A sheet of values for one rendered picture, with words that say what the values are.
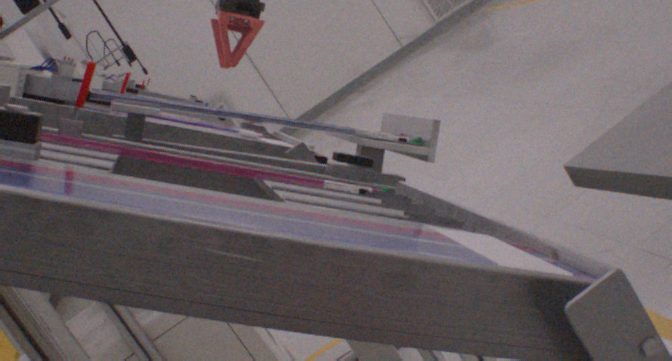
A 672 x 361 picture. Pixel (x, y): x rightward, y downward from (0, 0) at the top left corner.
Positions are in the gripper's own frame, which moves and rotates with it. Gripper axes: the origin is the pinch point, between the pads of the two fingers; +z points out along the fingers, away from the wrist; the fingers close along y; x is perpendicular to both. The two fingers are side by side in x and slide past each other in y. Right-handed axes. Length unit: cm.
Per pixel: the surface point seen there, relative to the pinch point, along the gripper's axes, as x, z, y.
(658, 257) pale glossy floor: 119, 23, -67
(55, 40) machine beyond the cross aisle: -62, -16, -412
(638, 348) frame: 22, 18, 90
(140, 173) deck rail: -10.4, 17.2, 16.6
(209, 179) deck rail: -1.2, 16.4, 16.8
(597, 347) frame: 19, 18, 90
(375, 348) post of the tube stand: 33, 41, -9
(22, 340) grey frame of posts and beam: -23, 43, 14
